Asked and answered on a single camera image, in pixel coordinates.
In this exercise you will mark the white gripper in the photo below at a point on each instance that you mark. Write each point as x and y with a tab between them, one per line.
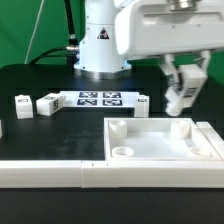
145	28

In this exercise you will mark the white square tabletop part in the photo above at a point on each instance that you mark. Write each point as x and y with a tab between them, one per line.
156	139

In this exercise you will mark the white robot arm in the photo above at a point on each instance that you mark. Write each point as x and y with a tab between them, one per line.
99	57

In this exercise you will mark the white U-shaped obstacle fence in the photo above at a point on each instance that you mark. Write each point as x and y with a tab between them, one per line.
117	174

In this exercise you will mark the white part at left edge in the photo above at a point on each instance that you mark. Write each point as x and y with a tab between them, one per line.
1	132

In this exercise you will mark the white fiducial marker base plate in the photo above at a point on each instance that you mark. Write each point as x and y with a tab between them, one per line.
100	99

